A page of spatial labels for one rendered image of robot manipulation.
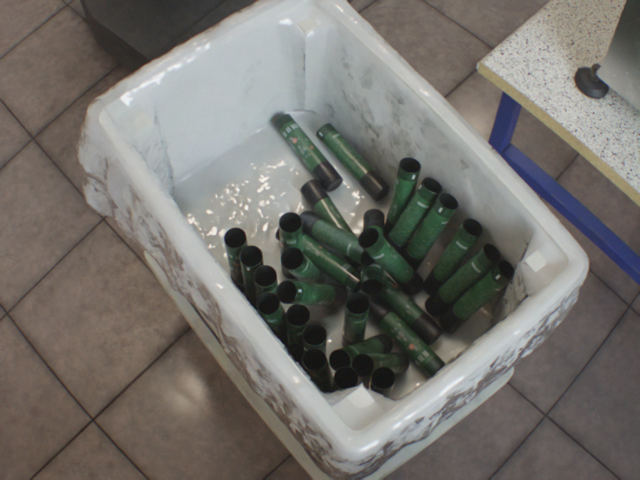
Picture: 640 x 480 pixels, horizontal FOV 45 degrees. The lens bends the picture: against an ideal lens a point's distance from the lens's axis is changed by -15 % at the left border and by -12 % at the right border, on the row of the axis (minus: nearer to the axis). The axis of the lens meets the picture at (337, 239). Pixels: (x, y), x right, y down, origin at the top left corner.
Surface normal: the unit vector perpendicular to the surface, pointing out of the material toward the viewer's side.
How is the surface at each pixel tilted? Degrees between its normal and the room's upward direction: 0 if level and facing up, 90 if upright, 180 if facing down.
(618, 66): 90
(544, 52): 0
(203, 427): 0
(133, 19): 0
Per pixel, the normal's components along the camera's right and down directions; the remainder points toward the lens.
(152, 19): 0.03, -0.44
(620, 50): -0.69, 0.64
